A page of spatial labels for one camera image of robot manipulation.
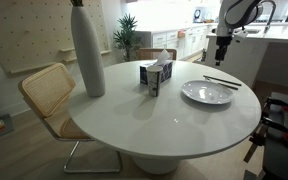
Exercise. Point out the white kitchen cabinets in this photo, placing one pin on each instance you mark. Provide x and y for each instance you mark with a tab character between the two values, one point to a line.
159	38

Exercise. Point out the black robot cart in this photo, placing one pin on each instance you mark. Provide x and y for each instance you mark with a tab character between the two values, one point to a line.
284	156

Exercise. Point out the countertop kettle appliance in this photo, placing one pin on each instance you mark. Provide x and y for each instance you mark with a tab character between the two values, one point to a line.
198	15

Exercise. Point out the white round plate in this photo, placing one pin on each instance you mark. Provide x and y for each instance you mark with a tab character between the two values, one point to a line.
206	92

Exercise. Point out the green potted plant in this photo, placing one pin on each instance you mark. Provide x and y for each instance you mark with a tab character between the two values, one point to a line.
127	36

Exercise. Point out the wooden cane back chair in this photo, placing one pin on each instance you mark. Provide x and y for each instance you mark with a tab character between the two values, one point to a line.
150	53

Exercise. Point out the white tissue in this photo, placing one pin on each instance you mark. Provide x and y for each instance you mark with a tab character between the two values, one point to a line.
163	57

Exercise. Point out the black chopsticks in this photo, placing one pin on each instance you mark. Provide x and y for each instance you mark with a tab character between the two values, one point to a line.
222	80

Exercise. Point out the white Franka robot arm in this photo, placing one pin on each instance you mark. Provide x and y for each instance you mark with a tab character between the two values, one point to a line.
239	13

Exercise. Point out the black orange clamp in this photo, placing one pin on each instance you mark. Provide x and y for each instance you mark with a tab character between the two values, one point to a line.
280	130
280	104

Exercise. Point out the wicker chair with chrome frame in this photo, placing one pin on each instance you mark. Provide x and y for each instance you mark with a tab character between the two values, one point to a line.
47	88

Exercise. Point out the white table pedestal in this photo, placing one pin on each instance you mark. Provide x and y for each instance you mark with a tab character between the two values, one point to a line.
155	165

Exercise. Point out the wooden pegboard with shelves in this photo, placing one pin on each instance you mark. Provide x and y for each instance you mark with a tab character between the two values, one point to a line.
24	33

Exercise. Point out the purple patterned tissue box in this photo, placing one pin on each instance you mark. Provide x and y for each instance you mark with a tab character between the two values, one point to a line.
166	71

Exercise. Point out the chrome kitchen faucet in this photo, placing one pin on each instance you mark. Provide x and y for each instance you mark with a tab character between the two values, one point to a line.
273	10

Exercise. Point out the tall white vase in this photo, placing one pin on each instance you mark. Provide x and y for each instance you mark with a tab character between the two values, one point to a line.
89	53

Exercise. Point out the white kitchen island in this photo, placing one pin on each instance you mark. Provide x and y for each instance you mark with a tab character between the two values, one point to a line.
250	60

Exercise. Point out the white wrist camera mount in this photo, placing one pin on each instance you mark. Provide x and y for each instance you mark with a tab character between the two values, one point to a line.
240	36

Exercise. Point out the white patterned paper cup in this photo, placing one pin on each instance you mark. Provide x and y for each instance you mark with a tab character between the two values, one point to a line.
154	81

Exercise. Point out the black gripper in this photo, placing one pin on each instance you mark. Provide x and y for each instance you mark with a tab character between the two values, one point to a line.
223	42

